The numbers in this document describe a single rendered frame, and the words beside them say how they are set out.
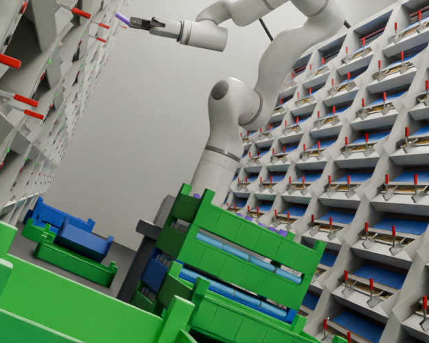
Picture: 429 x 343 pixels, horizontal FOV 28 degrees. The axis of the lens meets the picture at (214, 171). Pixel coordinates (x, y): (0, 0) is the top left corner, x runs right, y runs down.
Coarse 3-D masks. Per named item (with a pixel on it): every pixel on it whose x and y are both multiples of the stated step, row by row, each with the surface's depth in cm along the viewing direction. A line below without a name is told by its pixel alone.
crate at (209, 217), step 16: (208, 192) 177; (176, 208) 192; (192, 208) 181; (208, 208) 177; (208, 224) 178; (224, 224) 179; (240, 224) 180; (256, 224) 181; (240, 240) 180; (256, 240) 181; (272, 240) 182; (288, 240) 183; (272, 256) 182; (288, 256) 183; (304, 256) 184; (320, 256) 186; (304, 272) 185
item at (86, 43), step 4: (96, 8) 250; (96, 12) 250; (92, 16) 250; (88, 24) 254; (88, 28) 261; (88, 32) 269; (84, 36) 269; (88, 36) 278; (84, 40) 278; (88, 40) 310; (92, 40) 310; (80, 44) 276; (84, 44) 287; (88, 44) 309; (80, 48) 285; (84, 48) 297; (88, 48) 309; (80, 52) 295; (84, 52) 308; (80, 56) 306
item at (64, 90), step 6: (66, 72) 249; (66, 84) 308; (60, 90) 265; (66, 90) 308; (72, 90) 308; (60, 96) 281; (66, 96) 308; (54, 102) 280; (60, 102) 300; (54, 108) 304
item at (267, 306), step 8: (160, 256) 191; (168, 264) 183; (184, 264) 195; (184, 272) 177; (192, 272) 178; (200, 272) 191; (216, 280) 184; (216, 288) 180; (224, 288) 180; (232, 288) 185; (240, 296) 181; (248, 296) 182; (256, 296) 197; (256, 304) 182; (264, 304) 183; (272, 304) 190; (272, 312) 184; (280, 312) 184
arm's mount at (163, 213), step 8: (168, 200) 249; (160, 208) 267; (168, 208) 249; (160, 216) 249; (160, 224) 249; (184, 224) 249; (200, 232) 250; (208, 232) 250; (224, 240) 250; (240, 248) 250; (256, 256) 251
